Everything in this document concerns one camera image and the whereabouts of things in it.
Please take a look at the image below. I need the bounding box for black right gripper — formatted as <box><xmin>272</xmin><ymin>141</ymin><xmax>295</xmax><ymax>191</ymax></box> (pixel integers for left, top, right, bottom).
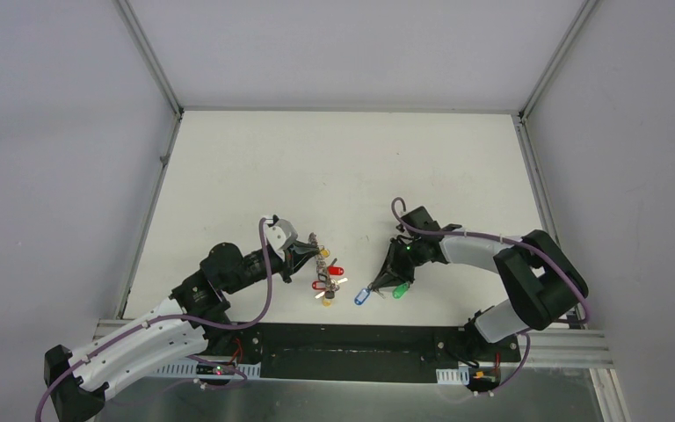
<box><xmin>371</xmin><ymin>237</ymin><xmax>426</xmax><ymax>289</ymax></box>

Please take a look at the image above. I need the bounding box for left electronics board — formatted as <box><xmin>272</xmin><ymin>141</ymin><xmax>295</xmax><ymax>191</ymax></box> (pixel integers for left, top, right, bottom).
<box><xmin>196</xmin><ymin>361</ymin><xmax>236</xmax><ymax>376</ymax></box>

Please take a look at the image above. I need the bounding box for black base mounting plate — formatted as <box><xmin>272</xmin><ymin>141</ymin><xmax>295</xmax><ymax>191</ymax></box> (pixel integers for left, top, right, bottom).
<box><xmin>204</xmin><ymin>323</ymin><xmax>521</xmax><ymax>383</ymax></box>

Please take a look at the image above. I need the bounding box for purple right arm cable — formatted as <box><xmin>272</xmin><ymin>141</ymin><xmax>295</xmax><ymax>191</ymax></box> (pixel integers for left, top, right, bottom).
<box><xmin>390</xmin><ymin>196</ymin><xmax>593</xmax><ymax>397</ymax></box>

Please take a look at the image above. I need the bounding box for right electronics board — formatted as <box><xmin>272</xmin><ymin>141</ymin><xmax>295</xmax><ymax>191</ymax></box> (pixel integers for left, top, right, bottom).
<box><xmin>468</xmin><ymin>368</ymin><xmax>501</xmax><ymax>394</ymax></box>

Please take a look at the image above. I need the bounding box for electronics board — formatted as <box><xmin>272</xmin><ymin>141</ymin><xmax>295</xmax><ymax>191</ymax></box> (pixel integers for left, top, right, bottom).
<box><xmin>468</xmin><ymin>368</ymin><xmax>501</xmax><ymax>394</ymax></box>
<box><xmin>196</xmin><ymin>361</ymin><xmax>236</xmax><ymax>376</ymax></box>

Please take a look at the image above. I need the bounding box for metal key organiser ring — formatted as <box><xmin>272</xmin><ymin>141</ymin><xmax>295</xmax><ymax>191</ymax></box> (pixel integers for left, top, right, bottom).
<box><xmin>308</xmin><ymin>232</ymin><xmax>351</xmax><ymax>307</ymax></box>

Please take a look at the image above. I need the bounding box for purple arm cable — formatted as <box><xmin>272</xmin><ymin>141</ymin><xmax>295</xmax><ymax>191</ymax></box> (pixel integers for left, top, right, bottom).
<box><xmin>34</xmin><ymin>216</ymin><xmax>278</xmax><ymax>422</ymax></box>
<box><xmin>390</xmin><ymin>196</ymin><xmax>593</xmax><ymax>397</ymax></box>

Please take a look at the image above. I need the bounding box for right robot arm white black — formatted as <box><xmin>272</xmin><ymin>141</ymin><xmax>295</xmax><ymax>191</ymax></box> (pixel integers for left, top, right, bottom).
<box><xmin>355</xmin><ymin>207</ymin><xmax>589</xmax><ymax>360</ymax></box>

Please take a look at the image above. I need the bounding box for blue tagged key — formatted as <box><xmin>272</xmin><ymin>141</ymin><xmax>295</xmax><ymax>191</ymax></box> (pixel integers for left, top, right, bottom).
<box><xmin>353</xmin><ymin>287</ymin><xmax>386</xmax><ymax>306</ymax></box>

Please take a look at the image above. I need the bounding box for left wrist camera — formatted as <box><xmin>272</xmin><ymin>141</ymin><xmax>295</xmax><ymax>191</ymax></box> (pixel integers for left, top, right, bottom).
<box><xmin>264</xmin><ymin>215</ymin><xmax>298</xmax><ymax>251</ymax></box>

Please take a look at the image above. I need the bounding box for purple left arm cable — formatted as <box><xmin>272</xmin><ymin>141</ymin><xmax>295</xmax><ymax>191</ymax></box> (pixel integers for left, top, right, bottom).
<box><xmin>34</xmin><ymin>216</ymin><xmax>278</xmax><ymax>422</ymax></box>

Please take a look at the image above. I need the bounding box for green tagged key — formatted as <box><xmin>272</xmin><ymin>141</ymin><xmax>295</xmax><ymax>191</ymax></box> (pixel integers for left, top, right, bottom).
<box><xmin>392</xmin><ymin>282</ymin><xmax>410</xmax><ymax>300</ymax></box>

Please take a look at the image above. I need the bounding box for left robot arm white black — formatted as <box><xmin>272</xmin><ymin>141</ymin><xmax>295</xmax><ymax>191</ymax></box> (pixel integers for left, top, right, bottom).
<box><xmin>34</xmin><ymin>241</ymin><xmax>320</xmax><ymax>421</ymax></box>

